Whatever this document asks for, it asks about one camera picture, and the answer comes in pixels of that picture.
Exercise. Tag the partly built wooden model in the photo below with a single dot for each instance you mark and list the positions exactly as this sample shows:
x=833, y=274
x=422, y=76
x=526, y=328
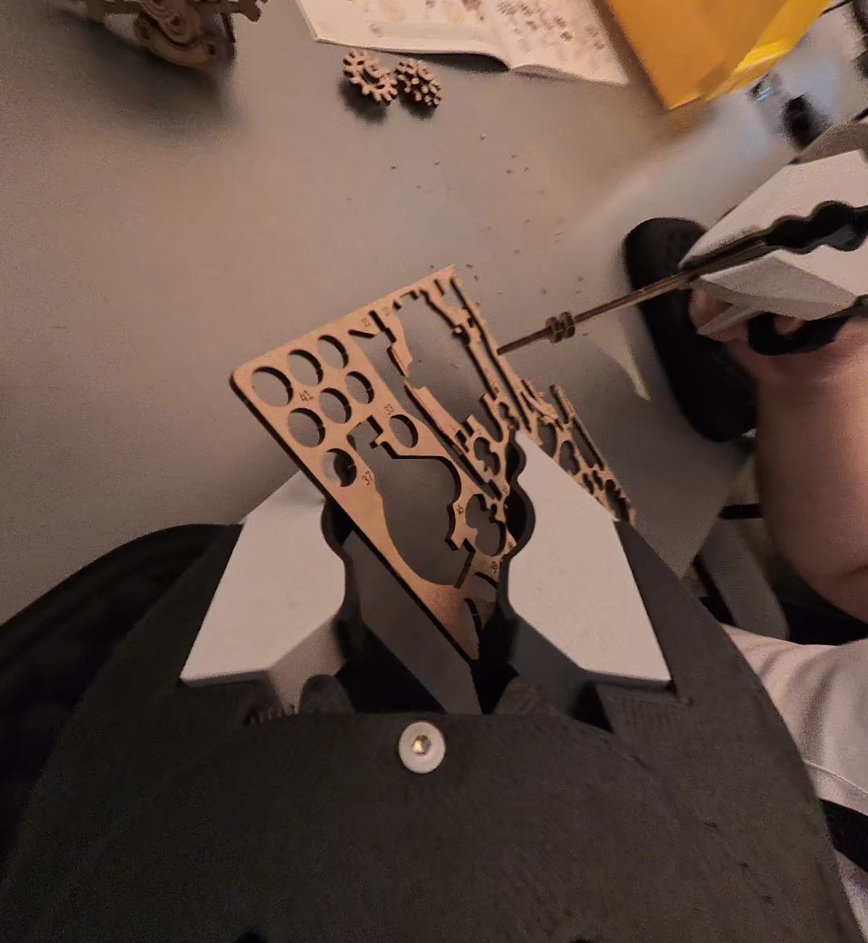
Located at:
x=176, y=33

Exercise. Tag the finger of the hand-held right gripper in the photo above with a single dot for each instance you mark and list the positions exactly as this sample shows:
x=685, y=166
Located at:
x=809, y=184
x=795, y=284

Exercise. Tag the thin wooden stick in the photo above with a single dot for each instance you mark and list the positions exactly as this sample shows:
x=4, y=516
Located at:
x=625, y=302

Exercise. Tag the flat wooden gear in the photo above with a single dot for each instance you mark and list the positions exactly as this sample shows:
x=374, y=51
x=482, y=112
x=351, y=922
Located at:
x=417, y=82

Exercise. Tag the open instruction booklet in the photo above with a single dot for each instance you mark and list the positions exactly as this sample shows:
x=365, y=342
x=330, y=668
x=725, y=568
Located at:
x=463, y=29

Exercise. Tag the thick wooden gear with hub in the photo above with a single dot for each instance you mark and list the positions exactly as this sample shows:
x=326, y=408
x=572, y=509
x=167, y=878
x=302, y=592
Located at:
x=370, y=76

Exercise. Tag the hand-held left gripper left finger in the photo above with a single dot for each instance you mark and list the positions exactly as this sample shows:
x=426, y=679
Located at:
x=257, y=604

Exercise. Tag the laser-cut wooden parts sheet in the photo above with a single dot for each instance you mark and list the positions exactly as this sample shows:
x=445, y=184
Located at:
x=366, y=482

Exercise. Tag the black mesh wrist pad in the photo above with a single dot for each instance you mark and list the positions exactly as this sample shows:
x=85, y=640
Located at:
x=691, y=383

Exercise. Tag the person's right hand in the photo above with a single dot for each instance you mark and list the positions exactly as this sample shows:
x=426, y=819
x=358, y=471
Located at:
x=809, y=372

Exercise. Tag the small wooden spacer rings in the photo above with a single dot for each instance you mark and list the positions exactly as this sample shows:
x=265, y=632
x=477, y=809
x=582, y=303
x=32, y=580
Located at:
x=559, y=328

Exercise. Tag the person's right forearm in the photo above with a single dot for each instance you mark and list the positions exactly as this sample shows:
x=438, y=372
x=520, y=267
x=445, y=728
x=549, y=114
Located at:
x=831, y=479

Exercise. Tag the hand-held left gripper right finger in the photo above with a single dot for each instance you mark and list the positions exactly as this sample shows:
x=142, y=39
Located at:
x=588, y=589

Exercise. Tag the yellow stacked storage bins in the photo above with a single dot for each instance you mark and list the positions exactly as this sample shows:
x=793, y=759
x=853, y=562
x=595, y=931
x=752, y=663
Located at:
x=714, y=44

